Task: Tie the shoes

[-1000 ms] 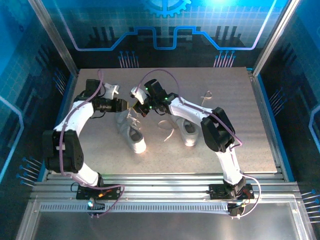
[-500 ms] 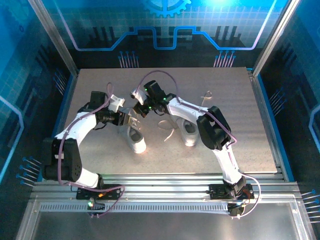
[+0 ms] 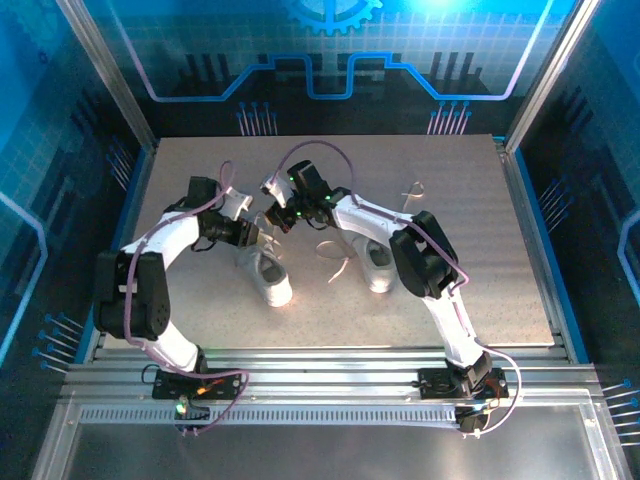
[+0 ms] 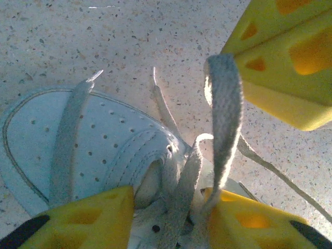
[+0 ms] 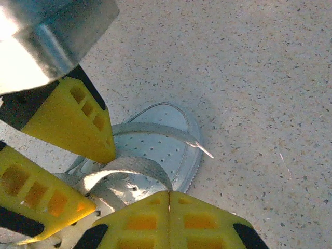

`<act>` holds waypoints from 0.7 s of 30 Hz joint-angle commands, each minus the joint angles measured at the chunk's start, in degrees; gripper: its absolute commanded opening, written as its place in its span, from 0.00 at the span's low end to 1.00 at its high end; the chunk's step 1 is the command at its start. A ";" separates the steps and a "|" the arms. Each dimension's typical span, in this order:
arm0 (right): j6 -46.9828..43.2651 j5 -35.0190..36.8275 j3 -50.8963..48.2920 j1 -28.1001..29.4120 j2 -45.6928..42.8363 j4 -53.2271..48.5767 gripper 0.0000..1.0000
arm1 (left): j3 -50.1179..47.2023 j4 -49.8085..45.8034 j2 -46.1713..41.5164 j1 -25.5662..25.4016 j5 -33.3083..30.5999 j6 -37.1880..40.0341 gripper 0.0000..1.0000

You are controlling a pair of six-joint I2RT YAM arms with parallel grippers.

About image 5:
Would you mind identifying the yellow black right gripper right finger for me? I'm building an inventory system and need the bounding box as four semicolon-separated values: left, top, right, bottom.
169;191;265;249

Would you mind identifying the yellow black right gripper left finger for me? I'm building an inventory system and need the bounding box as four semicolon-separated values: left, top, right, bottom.
74;191;170;249

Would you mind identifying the white shoelace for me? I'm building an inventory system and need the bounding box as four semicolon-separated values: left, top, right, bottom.
56;123;215;212

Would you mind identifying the white sneaker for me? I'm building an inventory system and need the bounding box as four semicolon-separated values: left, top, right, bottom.
51;102;204;249

